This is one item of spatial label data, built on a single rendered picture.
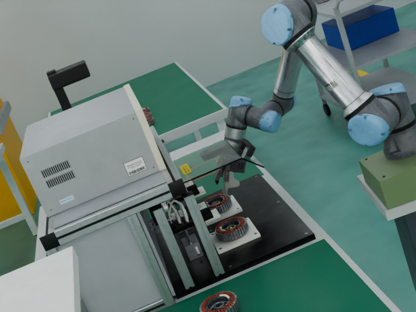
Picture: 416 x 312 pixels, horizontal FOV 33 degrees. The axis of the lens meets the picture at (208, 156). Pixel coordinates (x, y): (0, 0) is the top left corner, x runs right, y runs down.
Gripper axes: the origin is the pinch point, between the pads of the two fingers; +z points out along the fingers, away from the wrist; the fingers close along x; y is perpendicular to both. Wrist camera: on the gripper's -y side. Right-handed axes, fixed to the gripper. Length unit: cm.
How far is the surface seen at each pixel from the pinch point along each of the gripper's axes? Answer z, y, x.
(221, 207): 4.3, 0.4, -5.5
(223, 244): 9.6, -3.3, -28.7
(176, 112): 5, 11, 166
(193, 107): 0, 20, 162
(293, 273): 5, 11, -58
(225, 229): 6.8, -1.4, -22.0
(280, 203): -1.9, 19.0, -13.9
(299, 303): 7, 8, -73
